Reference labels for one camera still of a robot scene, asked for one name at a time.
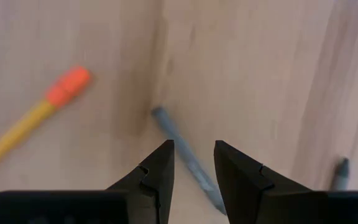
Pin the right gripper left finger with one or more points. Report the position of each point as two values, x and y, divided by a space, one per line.
73 208

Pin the gray crayon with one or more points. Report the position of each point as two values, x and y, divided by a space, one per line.
182 146
341 177

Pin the yellow pencil orange eraser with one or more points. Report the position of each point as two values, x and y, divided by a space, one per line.
26 123

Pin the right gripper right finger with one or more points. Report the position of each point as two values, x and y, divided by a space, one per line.
291 208

